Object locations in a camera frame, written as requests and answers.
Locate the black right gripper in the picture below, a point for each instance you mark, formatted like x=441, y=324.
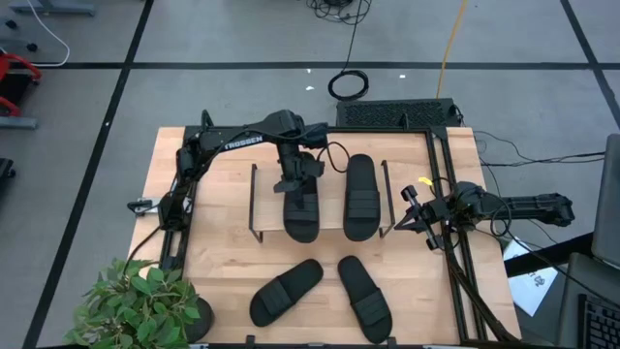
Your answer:
x=436, y=211

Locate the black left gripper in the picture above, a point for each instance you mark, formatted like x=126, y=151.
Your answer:
x=298, y=169

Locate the black slide sandal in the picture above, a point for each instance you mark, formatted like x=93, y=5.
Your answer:
x=286, y=293
x=364, y=300
x=301, y=228
x=362, y=174

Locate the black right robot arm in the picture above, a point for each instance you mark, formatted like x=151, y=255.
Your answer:
x=533, y=206

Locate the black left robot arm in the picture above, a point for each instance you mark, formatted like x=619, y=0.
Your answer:
x=232, y=140

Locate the wooden shelf with black legs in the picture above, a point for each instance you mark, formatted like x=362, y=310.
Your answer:
x=269, y=194

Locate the black perforated computer case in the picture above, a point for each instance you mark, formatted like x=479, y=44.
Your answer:
x=392, y=114

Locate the black table clamp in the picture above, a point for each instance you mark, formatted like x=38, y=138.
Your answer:
x=250, y=341
x=391, y=342

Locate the white paper sheet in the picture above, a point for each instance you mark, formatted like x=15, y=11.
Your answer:
x=533, y=291

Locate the black desk bar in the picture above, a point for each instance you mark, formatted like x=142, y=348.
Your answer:
x=547, y=254

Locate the black plant pot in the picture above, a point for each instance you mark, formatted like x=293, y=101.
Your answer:
x=206, y=320

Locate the grey desk surface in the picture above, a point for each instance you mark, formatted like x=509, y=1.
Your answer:
x=576, y=281

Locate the grey monitor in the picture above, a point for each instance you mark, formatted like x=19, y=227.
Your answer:
x=610, y=203

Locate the green leafy plant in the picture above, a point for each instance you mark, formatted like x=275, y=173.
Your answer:
x=131, y=310

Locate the black keyboard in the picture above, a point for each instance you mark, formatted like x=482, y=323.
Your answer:
x=600, y=325

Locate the grey desk foot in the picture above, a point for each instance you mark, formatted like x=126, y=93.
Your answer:
x=53, y=7
x=19, y=122

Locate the black chair base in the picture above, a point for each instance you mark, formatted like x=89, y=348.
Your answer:
x=5, y=169

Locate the black caster wheel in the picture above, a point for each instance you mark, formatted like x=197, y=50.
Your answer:
x=10, y=23
x=32, y=47

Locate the red and black chair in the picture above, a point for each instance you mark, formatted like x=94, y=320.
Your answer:
x=19, y=62

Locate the black aluminium rig frame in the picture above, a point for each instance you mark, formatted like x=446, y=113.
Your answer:
x=387, y=130

